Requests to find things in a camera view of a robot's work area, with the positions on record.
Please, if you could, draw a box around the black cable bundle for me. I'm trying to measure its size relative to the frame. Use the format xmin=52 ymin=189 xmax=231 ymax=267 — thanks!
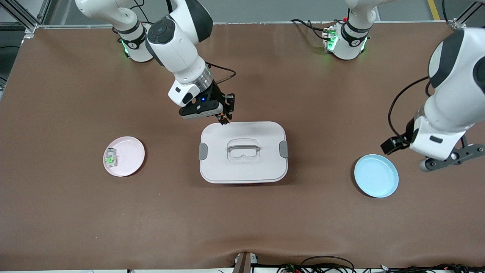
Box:
xmin=379 ymin=263 xmax=485 ymax=273

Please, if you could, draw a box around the black left arm base cable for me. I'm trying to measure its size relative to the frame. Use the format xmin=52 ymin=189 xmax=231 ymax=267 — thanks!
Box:
xmin=291 ymin=19 xmax=336 ymax=40

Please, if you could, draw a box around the pink round plate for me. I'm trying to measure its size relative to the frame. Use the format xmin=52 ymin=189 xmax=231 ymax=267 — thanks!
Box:
xmin=103 ymin=136 xmax=146 ymax=177

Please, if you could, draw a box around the white lidded storage box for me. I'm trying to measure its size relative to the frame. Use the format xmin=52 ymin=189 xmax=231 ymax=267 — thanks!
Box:
xmin=199 ymin=121 xmax=289 ymax=184

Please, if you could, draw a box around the aluminium table edge rail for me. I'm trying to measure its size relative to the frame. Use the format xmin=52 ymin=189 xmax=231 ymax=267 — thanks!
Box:
xmin=36 ymin=21 xmax=457 ymax=29

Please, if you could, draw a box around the black looped cable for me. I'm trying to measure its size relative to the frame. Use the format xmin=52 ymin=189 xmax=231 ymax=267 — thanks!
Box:
xmin=278 ymin=256 xmax=355 ymax=273

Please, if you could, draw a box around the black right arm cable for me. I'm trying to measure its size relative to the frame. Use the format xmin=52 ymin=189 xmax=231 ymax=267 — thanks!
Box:
xmin=205 ymin=63 xmax=236 ymax=86

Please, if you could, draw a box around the brown table cover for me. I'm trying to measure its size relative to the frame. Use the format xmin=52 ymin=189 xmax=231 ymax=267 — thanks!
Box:
xmin=0 ymin=22 xmax=485 ymax=271

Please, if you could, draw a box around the grey metal bracket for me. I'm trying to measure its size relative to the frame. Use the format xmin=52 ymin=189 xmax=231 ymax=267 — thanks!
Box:
xmin=233 ymin=251 xmax=259 ymax=273

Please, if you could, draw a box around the light blue round plate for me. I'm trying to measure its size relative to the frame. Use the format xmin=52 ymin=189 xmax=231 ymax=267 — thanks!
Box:
xmin=354 ymin=154 xmax=399 ymax=198

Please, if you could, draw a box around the aluminium frame post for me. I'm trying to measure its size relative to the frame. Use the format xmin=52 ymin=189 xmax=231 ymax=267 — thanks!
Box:
xmin=447 ymin=0 xmax=485 ymax=31
xmin=0 ymin=0 xmax=52 ymax=38

